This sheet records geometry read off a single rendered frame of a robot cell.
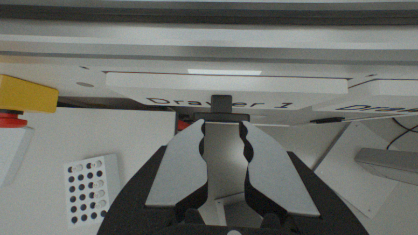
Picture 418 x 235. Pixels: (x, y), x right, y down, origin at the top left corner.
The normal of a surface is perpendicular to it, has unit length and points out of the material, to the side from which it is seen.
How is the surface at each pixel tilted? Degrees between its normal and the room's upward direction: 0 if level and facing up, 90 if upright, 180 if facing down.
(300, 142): 0
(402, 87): 0
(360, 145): 0
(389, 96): 90
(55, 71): 90
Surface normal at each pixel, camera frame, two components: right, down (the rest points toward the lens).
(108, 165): 0.98, -0.20
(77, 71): -0.04, 0.99
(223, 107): -0.03, -0.11
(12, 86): 1.00, 0.04
